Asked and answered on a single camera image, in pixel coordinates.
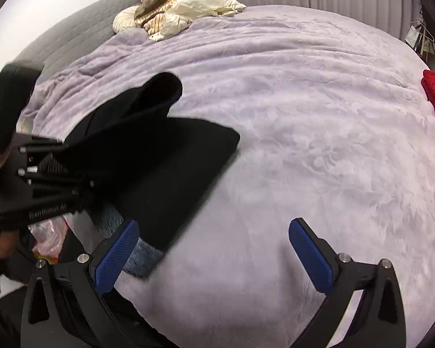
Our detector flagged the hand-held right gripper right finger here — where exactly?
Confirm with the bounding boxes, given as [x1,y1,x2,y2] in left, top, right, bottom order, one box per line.
[288,217,407,348]

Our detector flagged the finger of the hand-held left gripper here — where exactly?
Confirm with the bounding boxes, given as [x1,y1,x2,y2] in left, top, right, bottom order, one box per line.
[19,138,71,155]
[17,167,95,207]

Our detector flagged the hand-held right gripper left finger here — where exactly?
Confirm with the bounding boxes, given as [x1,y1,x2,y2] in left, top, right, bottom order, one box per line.
[21,219,140,348]

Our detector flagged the black pants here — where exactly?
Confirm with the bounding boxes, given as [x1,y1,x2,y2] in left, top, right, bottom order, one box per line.
[38,72,242,252]

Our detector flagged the person's left hand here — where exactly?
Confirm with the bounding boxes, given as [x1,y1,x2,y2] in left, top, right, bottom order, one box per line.
[0,229,21,260]

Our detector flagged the grey patterned cloth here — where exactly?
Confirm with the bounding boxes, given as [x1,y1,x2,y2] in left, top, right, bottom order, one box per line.
[93,203,168,280]

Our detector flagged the clear plastic bag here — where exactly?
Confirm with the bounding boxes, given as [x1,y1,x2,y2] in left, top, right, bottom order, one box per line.
[26,215,72,262]

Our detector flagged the grey quilted headboard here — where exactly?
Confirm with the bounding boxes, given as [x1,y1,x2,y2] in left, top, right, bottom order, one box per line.
[12,0,173,81]

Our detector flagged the lilac fuzzy blanket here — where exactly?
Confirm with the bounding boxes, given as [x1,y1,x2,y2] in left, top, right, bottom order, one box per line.
[20,5,435,348]

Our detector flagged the cream round pillow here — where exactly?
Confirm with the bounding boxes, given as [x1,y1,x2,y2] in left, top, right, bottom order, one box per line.
[112,5,150,36]

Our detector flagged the brown striped cloth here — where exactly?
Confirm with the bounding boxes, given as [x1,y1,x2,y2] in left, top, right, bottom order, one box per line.
[134,0,182,34]

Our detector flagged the clothes hangers with tags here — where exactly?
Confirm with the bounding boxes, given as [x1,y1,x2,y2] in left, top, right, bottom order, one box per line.
[403,12,435,61]

